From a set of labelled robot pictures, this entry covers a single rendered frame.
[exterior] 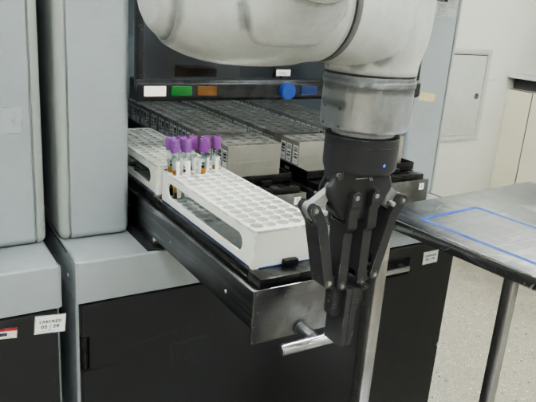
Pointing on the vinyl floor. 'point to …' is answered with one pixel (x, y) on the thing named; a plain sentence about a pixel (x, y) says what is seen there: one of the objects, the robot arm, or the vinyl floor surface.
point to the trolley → (511, 269)
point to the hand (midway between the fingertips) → (340, 312)
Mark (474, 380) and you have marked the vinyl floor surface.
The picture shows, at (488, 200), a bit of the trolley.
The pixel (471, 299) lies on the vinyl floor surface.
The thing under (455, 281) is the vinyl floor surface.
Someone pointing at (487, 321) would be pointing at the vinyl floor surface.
